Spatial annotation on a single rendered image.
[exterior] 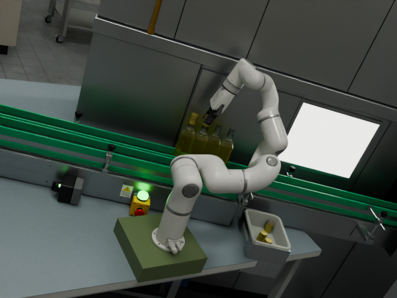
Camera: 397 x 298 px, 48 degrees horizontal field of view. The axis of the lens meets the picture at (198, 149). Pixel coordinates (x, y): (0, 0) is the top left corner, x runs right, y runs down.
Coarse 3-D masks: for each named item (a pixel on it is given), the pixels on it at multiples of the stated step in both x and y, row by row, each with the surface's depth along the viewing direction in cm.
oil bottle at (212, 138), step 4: (208, 136) 194; (212, 136) 191; (208, 140) 192; (212, 140) 191; (216, 140) 191; (220, 140) 192; (208, 144) 191; (212, 144) 191; (216, 144) 192; (208, 148) 192; (212, 148) 192; (216, 148) 193; (204, 152) 193; (208, 152) 193; (212, 152) 193; (216, 152) 194
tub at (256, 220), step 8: (248, 216) 193; (256, 216) 200; (264, 216) 200; (272, 216) 201; (248, 224) 189; (256, 224) 202; (264, 224) 202; (280, 224) 197; (256, 232) 198; (272, 232) 201; (280, 232) 195; (256, 240) 181; (272, 240) 197; (280, 240) 192; (288, 240) 188; (280, 248) 182; (288, 248) 183
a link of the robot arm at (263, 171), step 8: (256, 160) 161; (264, 160) 157; (272, 160) 157; (248, 168) 168; (256, 168) 157; (264, 168) 156; (272, 168) 156; (280, 168) 158; (248, 176) 155; (256, 176) 155; (264, 176) 155; (272, 176) 156; (248, 184) 155; (256, 184) 155; (264, 184) 156; (248, 192) 158
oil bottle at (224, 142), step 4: (224, 140) 192; (228, 140) 192; (232, 140) 194; (220, 144) 193; (224, 144) 191; (228, 144) 192; (232, 144) 192; (220, 148) 192; (224, 148) 192; (228, 148) 192; (232, 148) 193; (220, 152) 193; (224, 152) 193; (228, 152) 193; (220, 156) 194; (224, 156) 194; (228, 156) 194; (224, 160) 195
